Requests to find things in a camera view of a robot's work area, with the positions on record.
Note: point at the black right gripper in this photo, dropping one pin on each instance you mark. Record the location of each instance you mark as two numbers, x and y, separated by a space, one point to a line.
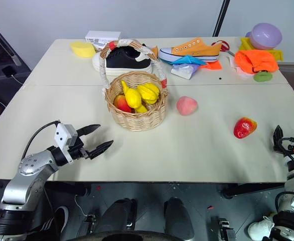
280 146

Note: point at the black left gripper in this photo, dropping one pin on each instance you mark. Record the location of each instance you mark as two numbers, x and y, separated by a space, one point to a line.
78 150

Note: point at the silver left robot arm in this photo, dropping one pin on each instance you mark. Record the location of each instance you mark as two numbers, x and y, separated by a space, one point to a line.
29 165

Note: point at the red toy strawberry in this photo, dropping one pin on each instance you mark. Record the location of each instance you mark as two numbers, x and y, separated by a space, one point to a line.
243 128

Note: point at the red orange toy mango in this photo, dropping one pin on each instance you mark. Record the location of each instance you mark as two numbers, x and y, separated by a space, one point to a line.
121 103

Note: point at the yellow toy banana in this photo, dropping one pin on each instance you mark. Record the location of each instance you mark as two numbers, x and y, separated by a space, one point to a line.
141 109

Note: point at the yellow toy pear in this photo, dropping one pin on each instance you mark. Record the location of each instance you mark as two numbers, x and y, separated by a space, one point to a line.
132 98

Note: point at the green toy vegetable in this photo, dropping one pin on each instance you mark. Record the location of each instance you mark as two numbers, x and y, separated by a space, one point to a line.
262 77

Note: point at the white tissue paper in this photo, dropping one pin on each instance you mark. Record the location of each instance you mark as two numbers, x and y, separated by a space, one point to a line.
241 72

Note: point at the yellow toy starfruit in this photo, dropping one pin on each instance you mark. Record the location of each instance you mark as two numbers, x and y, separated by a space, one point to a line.
149 93

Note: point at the orange cloth bag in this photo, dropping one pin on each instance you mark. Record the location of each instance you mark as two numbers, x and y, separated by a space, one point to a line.
256 61

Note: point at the black shoe with white sole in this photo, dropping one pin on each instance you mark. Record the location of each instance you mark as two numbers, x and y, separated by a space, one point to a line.
122 61

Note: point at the black striped sneaker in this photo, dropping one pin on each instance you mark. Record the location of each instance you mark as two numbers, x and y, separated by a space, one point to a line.
59 221

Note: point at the yellow sponge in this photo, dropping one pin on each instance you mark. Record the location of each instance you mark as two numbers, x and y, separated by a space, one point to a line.
83 49

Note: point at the orange paper sheet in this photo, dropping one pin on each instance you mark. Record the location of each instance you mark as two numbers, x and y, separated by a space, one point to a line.
213 66

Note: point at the yellow plastic container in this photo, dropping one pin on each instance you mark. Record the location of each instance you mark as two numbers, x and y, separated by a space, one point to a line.
247 44

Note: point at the white sneaker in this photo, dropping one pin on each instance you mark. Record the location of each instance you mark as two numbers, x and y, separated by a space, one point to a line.
260 228

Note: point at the pink toy peach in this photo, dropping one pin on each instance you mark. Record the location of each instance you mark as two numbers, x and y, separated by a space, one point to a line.
186 106

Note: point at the purple plastic bowl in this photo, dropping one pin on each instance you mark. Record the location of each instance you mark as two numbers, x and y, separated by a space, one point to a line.
266 35

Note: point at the white cardboard box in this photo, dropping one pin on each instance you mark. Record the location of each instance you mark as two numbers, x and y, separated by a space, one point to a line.
101 36

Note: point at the clear plastic bag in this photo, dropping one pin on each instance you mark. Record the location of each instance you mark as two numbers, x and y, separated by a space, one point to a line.
183 71

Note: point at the blue folded paper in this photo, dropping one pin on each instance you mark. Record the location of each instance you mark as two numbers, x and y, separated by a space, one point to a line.
189 60

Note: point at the orange canvas sneaker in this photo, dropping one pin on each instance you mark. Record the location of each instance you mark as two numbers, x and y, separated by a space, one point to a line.
192 49

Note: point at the black pole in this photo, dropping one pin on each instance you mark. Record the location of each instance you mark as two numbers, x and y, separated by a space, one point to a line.
221 17

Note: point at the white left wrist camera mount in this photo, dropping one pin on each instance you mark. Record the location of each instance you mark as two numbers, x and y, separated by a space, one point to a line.
63 134

